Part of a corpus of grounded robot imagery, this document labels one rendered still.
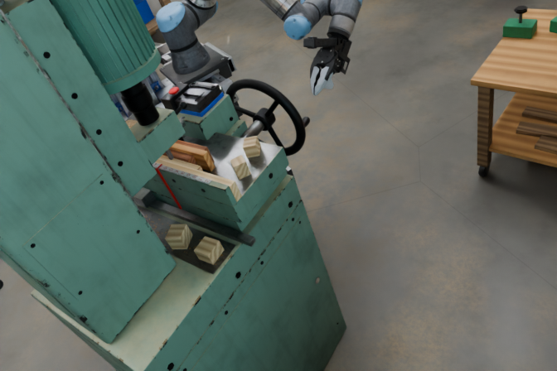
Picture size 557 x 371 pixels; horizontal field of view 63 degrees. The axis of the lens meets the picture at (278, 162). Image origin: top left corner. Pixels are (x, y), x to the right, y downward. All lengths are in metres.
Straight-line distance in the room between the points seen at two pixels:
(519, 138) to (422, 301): 0.81
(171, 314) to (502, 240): 1.37
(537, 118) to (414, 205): 0.64
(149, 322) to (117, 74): 0.52
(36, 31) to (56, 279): 0.43
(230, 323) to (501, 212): 1.32
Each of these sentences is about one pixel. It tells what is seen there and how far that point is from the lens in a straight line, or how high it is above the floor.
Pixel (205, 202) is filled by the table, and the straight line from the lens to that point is 1.09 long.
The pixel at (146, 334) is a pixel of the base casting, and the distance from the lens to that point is 1.04.
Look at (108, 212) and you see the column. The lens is 0.94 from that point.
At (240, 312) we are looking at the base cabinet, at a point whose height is 0.64.
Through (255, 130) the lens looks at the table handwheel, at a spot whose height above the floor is 0.82.
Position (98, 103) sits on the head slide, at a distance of 0.93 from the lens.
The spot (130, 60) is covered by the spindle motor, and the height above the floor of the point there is 1.25.
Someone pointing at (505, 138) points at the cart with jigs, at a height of 0.18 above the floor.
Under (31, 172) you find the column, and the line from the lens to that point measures 0.84.
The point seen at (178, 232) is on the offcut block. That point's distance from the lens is 1.12.
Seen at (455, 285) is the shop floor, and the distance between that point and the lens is 1.87.
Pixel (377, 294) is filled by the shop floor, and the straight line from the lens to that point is 1.86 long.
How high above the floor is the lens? 1.58
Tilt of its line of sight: 39 degrees down
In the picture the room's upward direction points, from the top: 20 degrees counter-clockwise
